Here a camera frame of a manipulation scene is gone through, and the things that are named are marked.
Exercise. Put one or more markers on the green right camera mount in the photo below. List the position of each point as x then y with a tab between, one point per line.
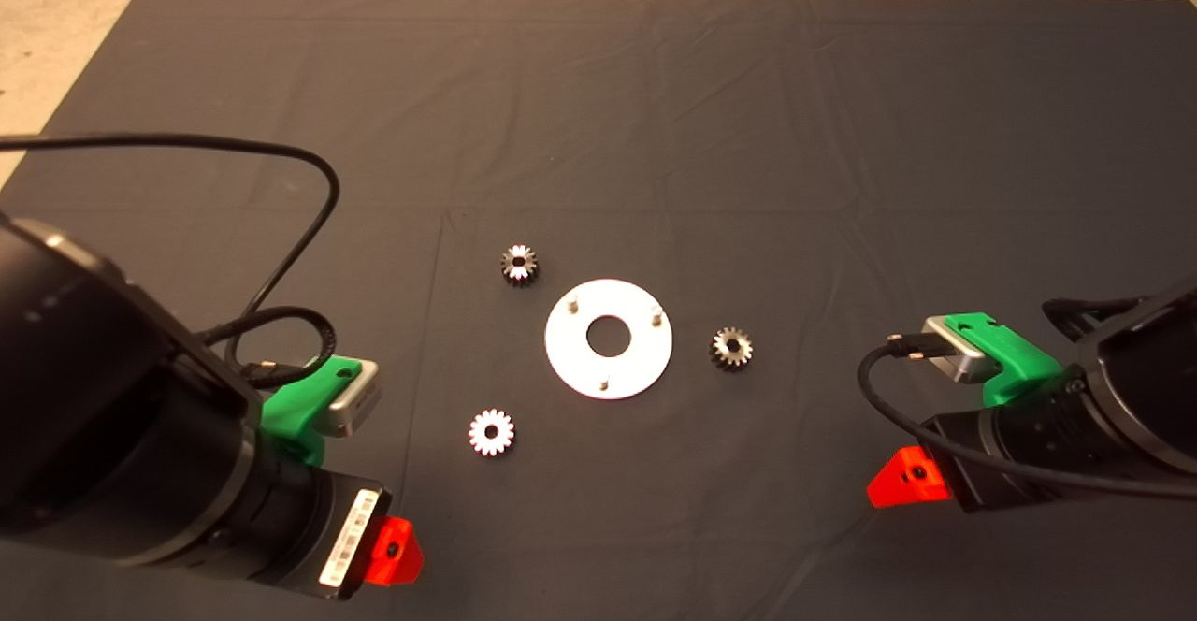
1010	350

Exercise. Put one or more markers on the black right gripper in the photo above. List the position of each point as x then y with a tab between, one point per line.
1019	448

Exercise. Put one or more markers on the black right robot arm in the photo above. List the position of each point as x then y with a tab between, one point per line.
1150	387

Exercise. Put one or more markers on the round metal carrier plate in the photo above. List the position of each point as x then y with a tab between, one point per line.
570	359

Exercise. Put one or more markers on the small steel planetary gear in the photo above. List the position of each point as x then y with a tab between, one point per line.
510	271
725	354
482	439

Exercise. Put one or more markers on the green left camera mount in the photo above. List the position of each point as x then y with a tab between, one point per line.
299	406

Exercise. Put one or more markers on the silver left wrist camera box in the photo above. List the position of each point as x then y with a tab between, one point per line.
360	397

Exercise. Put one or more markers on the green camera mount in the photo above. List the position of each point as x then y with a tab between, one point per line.
299	406
1010	350

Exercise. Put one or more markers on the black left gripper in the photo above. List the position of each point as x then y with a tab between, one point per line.
318	527

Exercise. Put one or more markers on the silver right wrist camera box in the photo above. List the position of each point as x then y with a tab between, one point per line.
963	364

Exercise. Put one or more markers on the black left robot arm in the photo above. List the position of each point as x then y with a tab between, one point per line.
93	397

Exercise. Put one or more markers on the dark grey table cloth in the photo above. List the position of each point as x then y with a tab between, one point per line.
655	135

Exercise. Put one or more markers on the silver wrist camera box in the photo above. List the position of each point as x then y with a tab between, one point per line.
963	364
360	397

